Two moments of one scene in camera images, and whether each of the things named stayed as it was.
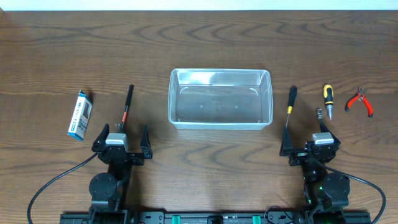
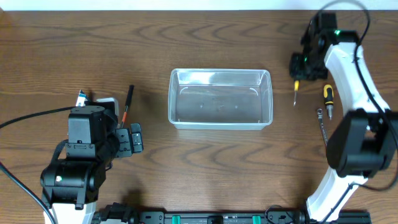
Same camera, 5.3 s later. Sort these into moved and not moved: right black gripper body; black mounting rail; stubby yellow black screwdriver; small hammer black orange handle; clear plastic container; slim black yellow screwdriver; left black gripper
Moved: left black gripper; slim black yellow screwdriver; right black gripper body
Not moved: black mounting rail; stubby yellow black screwdriver; small hammer black orange handle; clear plastic container
